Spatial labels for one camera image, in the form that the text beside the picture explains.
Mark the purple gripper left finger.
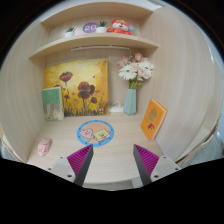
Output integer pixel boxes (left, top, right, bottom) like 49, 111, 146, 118
46, 144, 93, 186

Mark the green book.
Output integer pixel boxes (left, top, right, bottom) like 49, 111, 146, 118
42, 87, 64, 121

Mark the small potted plant left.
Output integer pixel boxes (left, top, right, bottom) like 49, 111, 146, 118
65, 27, 75, 37

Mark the small potted plant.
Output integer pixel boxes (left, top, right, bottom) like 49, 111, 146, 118
96, 21, 107, 33
65, 27, 75, 37

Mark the wooden shelf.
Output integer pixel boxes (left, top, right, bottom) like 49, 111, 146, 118
31, 33, 159, 58

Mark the yellow poppy flower painting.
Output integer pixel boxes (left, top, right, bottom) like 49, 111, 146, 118
44, 58, 109, 117

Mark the small potted plant right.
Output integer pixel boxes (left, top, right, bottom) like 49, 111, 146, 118
96, 21, 107, 33

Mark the pink white flower bouquet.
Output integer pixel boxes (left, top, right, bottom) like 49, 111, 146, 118
117, 53, 154, 89

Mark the orange book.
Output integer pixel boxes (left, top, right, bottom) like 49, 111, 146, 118
141, 99, 167, 141

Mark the round cartoon mouse pad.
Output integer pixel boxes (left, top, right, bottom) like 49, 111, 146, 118
77, 119, 114, 147

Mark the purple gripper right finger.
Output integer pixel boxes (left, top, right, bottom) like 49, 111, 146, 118
133, 145, 180, 185

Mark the pink computer mouse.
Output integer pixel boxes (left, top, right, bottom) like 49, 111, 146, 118
38, 138, 51, 156

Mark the white power adapter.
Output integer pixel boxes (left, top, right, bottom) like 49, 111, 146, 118
109, 101, 123, 113

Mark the teal vase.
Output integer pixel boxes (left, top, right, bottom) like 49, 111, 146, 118
123, 89, 136, 116

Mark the purple round number sign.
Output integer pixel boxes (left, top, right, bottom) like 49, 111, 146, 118
83, 22, 98, 33

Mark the red lucky cat figurine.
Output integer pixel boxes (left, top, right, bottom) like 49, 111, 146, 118
107, 19, 135, 35

